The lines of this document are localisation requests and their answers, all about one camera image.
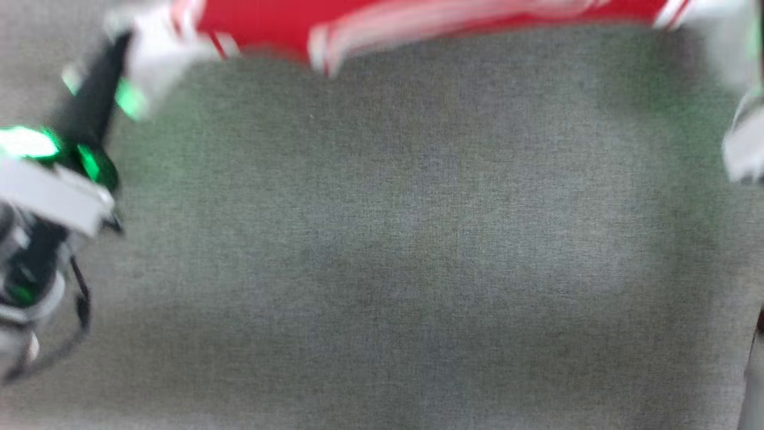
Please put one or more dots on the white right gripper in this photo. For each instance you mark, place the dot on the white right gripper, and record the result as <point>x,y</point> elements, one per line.
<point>746,143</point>

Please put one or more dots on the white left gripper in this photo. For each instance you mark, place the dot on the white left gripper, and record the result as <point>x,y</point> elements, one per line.
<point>48,179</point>

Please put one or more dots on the red and white garment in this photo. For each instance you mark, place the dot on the red and white garment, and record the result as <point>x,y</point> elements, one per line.
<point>268,21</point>

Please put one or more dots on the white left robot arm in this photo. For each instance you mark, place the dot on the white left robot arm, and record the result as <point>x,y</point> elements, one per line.
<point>30,269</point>

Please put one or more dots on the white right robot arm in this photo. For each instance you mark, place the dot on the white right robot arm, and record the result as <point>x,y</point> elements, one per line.
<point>755,382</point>

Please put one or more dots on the grey fabric sofa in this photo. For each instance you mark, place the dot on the grey fabric sofa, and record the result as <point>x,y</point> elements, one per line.
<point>388,239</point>

